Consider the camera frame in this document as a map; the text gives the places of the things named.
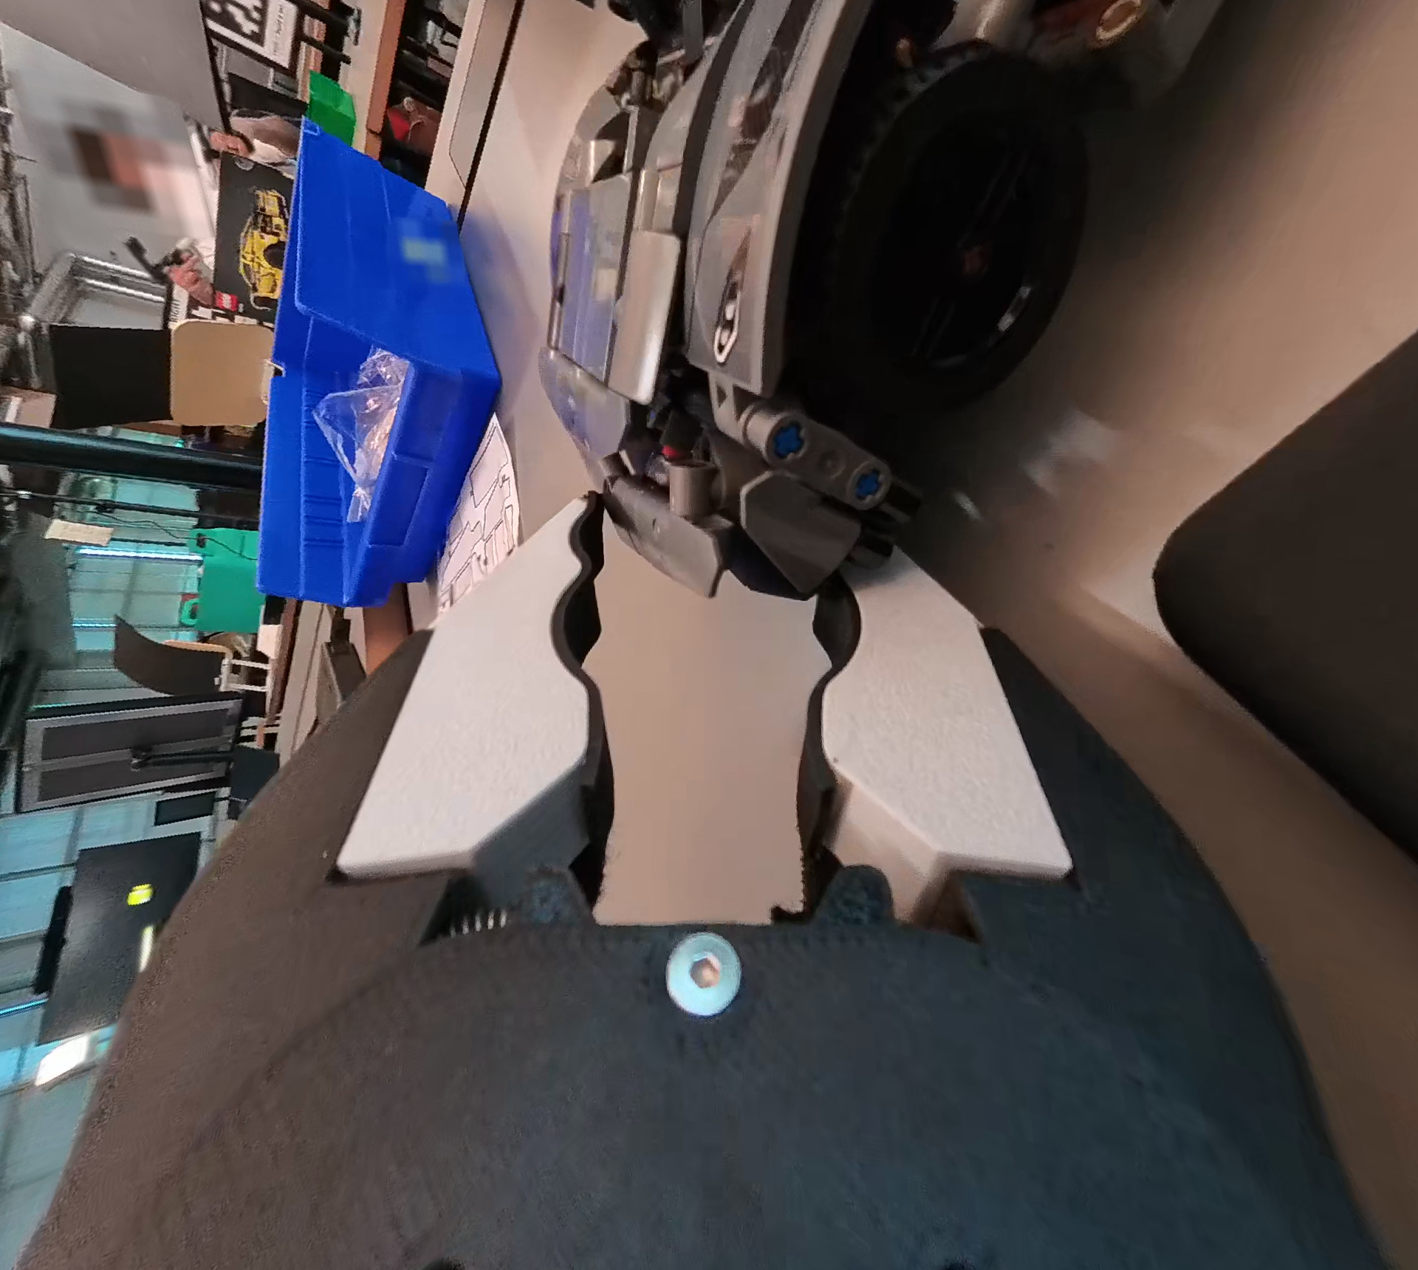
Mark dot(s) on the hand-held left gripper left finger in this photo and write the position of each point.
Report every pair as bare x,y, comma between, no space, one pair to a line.
476,739

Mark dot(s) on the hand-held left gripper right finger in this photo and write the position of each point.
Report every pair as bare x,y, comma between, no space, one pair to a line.
942,739

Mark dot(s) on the partly built lego car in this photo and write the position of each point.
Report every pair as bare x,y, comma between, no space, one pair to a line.
665,296

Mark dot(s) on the lego box with yellow vehicle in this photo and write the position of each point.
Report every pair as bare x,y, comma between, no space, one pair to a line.
261,230

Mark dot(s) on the white sticker sheet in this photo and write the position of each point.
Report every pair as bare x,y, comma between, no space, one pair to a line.
488,518

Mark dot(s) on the blue plastic bin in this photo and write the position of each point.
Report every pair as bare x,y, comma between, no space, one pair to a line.
333,518

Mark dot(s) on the green tote bag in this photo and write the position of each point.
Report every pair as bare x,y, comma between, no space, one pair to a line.
228,584

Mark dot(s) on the clear plastic bags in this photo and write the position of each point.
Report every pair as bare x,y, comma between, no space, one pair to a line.
366,417

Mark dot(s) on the tan board on white stand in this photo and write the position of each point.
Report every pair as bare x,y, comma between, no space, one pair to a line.
222,373

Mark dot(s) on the green plastic bin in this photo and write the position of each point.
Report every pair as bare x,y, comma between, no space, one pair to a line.
333,113

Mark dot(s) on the black white tag sign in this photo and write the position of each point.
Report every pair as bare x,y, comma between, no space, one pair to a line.
239,2

